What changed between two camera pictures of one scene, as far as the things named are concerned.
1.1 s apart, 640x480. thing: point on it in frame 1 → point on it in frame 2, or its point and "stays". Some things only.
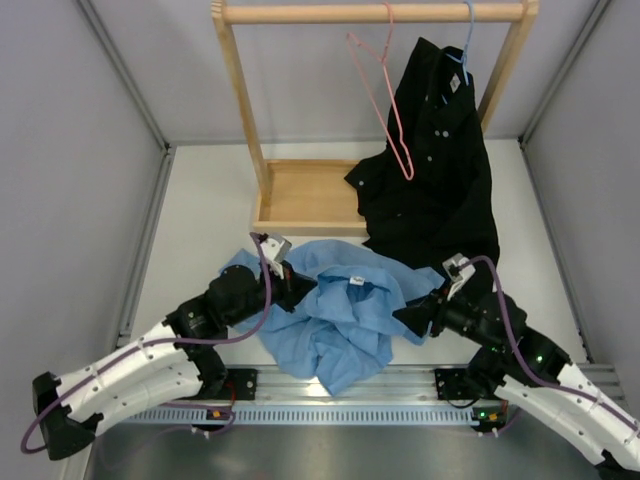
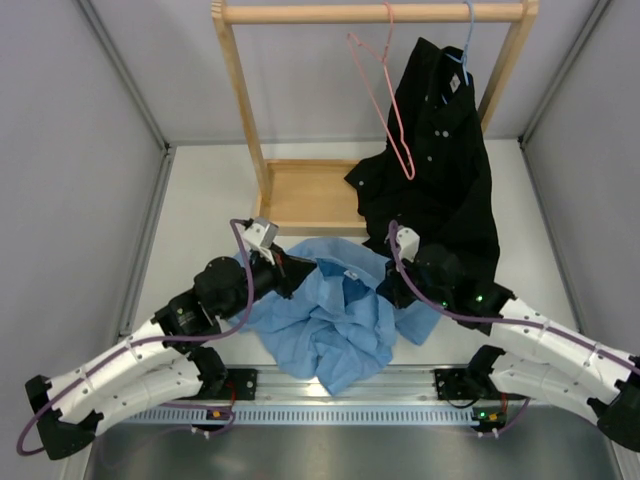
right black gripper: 418,316 → 392,287
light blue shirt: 342,333 stays
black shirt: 428,199 stays
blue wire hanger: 466,47 stays
